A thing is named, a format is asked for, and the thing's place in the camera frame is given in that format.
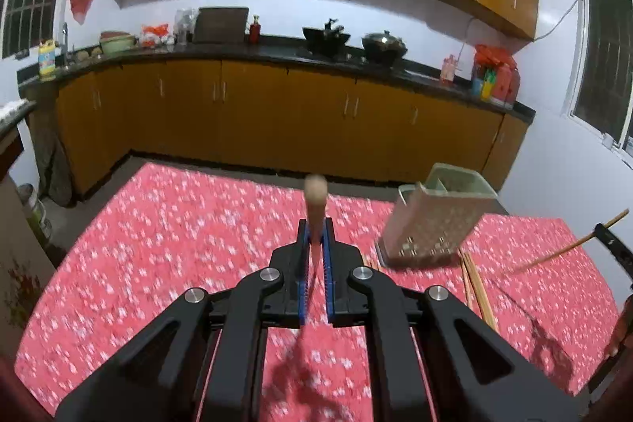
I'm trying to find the pink bottle on counter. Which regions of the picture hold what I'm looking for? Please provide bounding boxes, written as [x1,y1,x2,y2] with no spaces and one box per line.
[440,55,458,83]

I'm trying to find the dark wooden cutting board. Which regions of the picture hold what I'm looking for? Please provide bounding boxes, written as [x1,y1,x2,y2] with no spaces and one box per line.
[192,8,249,44]

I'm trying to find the black wok with handle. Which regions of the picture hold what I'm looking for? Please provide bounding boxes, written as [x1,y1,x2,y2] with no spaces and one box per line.
[303,18,351,57]

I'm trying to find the red bag on counter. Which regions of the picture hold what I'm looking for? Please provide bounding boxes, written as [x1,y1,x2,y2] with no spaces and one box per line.
[140,23,171,48]

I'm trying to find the beige perforated utensil holder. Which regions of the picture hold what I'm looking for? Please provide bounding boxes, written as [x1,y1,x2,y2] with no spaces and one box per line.
[375,163,505,270]

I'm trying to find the green bowl on counter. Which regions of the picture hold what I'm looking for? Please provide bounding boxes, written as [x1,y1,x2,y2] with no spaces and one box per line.
[100,31,136,55]

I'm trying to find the red sauce bottle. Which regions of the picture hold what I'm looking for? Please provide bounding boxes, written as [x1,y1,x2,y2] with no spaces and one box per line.
[248,15,261,45]

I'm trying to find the clear plastic jar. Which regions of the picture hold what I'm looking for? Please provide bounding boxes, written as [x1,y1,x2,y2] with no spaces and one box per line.
[174,9,197,45]

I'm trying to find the red bags and boxes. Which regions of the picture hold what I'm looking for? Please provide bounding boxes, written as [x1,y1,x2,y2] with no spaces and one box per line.
[471,44,520,110]

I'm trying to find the brown lower kitchen cabinets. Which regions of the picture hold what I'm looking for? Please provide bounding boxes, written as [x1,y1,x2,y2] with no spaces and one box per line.
[21,59,530,197]

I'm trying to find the single curved wooden chopstick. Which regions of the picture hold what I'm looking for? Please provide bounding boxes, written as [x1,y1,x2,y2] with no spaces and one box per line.
[363,255,374,268]

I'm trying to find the right window with bars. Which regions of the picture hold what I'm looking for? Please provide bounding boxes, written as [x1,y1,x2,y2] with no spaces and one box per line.
[569,0,632,161]

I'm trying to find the yellow detergent bottle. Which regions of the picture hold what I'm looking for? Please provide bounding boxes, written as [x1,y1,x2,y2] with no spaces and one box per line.
[38,40,57,77]

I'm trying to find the black lidded wok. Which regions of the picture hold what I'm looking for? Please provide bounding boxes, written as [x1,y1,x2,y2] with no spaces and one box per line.
[362,31,408,66]

